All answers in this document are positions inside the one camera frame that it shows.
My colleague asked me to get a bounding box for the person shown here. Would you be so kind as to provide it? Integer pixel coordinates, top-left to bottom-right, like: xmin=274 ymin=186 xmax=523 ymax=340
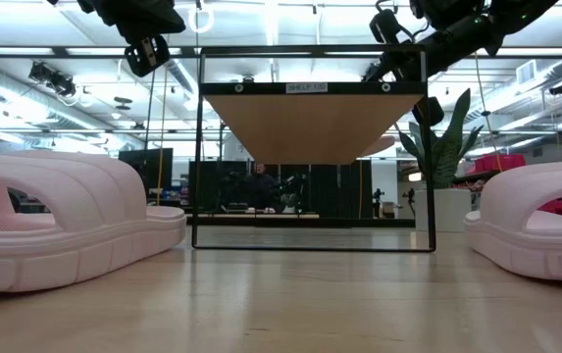
xmin=240 ymin=163 xmax=281 ymax=213

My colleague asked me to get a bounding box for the long black cable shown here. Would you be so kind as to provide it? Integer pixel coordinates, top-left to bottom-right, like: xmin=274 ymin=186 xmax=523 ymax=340
xmin=142 ymin=68 xmax=159 ymax=197

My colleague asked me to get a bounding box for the black overhead light bar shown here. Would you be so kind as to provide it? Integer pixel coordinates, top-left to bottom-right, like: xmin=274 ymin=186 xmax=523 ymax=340
xmin=0 ymin=45 xmax=562 ymax=61

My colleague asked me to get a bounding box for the black ceiling spotlight cluster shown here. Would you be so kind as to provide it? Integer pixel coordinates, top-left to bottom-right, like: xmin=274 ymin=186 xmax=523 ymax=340
xmin=27 ymin=61 xmax=78 ymax=98

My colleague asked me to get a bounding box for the black partition wall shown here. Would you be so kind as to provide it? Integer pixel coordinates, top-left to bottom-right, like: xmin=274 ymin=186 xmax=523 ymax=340
xmin=187 ymin=159 xmax=374 ymax=220

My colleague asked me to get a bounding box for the red storage bins row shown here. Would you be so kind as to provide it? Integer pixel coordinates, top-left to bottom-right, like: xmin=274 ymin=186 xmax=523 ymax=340
xmin=465 ymin=153 xmax=527 ymax=174

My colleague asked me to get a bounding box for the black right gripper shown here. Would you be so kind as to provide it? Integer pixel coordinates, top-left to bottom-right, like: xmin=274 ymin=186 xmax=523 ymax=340
xmin=362 ymin=8 xmax=446 ymax=127

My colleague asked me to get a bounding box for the black monitor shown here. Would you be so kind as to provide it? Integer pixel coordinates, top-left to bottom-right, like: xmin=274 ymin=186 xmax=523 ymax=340
xmin=117 ymin=147 xmax=175 ymax=191

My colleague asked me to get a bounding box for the green plant in white pot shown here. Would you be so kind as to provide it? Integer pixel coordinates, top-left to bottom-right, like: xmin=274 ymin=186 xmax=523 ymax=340
xmin=396 ymin=87 xmax=485 ymax=234

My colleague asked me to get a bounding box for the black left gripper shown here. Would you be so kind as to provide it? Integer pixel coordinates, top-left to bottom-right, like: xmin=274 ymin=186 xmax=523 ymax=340
xmin=113 ymin=0 xmax=187 ymax=78

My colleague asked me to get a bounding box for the black aluminium rig frame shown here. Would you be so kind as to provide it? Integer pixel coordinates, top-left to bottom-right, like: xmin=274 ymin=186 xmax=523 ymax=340
xmin=184 ymin=215 xmax=419 ymax=229

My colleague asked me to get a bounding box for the wooden shelf black metal frame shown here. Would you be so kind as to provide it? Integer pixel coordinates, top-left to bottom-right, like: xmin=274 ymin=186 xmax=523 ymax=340
xmin=190 ymin=44 xmax=437 ymax=253

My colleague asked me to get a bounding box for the red storage bin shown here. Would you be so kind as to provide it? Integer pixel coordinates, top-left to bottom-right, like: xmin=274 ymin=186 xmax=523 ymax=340
xmin=537 ymin=198 xmax=562 ymax=217

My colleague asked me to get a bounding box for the white cable loop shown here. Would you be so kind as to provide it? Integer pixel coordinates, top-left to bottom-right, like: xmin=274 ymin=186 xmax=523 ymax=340
xmin=186 ymin=3 xmax=217 ymax=35

